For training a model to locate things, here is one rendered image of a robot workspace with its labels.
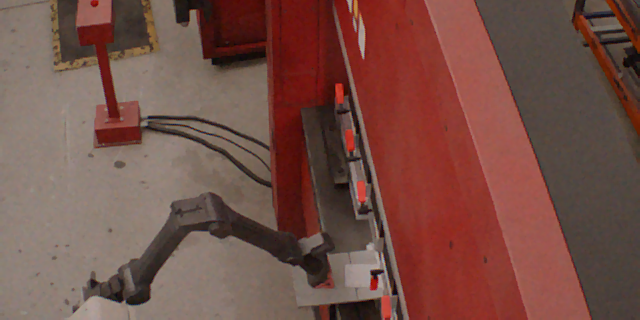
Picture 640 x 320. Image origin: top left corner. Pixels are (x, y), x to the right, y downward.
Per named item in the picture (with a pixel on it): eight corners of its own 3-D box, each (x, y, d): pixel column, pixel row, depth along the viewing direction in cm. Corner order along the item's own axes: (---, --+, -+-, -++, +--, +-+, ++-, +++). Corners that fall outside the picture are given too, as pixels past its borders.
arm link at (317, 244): (276, 236, 270) (285, 261, 265) (309, 217, 267) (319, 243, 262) (295, 247, 279) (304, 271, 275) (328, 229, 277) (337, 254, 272)
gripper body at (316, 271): (324, 251, 284) (312, 240, 278) (329, 279, 277) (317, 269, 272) (306, 259, 286) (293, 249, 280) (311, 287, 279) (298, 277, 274)
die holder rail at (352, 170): (334, 114, 351) (334, 96, 344) (350, 112, 352) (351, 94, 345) (356, 221, 318) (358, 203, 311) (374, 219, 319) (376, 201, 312)
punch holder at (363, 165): (356, 163, 296) (358, 127, 284) (383, 161, 297) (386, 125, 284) (364, 201, 286) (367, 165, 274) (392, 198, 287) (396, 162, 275)
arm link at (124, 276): (105, 280, 257) (109, 296, 254) (129, 264, 253) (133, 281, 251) (126, 286, 264) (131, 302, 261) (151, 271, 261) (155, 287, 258)
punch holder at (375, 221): (367, 214, 283) (370, 178, 270) (395, 211, 283) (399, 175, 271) (376, 254, 273) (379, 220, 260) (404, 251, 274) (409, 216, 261)
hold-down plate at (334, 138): (321, 125, 347) (321, 120, 345) (336, 124, 348) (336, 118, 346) (333, 188, 328) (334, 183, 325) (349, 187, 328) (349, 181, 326)
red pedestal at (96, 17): (94, 119, 468) (68, -6, 406) (141, 114, 471) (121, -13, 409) (93, 148, 455) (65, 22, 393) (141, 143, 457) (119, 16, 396)
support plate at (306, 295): (290, 260, 293) (290, 258, 292) (373, 251, 296) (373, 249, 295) (298, 308, 281) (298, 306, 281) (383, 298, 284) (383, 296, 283)
